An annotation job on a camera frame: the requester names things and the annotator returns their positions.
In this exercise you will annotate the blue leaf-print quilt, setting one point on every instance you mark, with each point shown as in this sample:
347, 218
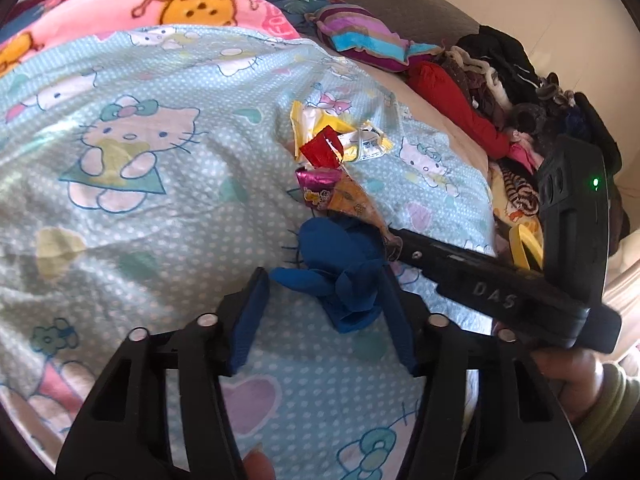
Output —
300, 0

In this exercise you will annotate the red foil wrapper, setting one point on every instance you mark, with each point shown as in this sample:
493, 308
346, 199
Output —
320, 152

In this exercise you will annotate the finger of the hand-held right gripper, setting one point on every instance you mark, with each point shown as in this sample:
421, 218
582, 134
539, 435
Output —
417, 252

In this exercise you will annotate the orange clear snack wrapper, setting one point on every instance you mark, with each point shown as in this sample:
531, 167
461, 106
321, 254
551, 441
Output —
350, 197

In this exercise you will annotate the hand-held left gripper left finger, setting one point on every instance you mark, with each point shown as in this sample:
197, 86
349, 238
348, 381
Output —
247, 320

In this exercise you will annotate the person's left hand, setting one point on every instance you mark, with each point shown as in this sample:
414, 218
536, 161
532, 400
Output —
260, 467

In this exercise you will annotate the yellow cartoon-print blanket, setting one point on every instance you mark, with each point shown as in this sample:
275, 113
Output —
505, 210

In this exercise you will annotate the black jacket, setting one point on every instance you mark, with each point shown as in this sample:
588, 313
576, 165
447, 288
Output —
505, 55

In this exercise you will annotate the purple striped pillow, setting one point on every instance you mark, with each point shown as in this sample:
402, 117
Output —
360, 35

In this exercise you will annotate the person's right forearm green sleeve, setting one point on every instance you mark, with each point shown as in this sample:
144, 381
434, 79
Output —
615, 405

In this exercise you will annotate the light blue cat-print blanket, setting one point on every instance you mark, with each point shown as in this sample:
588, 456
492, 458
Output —
150, 260

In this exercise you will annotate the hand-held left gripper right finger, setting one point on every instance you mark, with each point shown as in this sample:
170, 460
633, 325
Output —
400, 325

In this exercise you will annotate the blue rubber glove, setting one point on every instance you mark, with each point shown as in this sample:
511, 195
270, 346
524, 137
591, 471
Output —
340, 260

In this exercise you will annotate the magenta foil wrapper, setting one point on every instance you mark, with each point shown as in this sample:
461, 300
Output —
315, 185

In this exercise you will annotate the yellow round bin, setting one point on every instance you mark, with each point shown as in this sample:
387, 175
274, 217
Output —
527, 245

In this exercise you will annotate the yellow snack wrapper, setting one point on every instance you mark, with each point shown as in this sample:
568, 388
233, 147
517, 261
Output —
310, 125

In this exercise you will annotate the pile of mixed clothes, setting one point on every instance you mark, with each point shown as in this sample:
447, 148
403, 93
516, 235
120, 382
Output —
525, 110

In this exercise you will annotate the person's right hand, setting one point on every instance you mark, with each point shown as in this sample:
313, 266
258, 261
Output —
575, 380

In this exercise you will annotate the red garment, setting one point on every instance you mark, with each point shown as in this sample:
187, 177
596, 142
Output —
455, 105

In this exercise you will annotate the pink bear-print blanket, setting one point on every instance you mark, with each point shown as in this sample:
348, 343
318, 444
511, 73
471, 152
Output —
100, 15

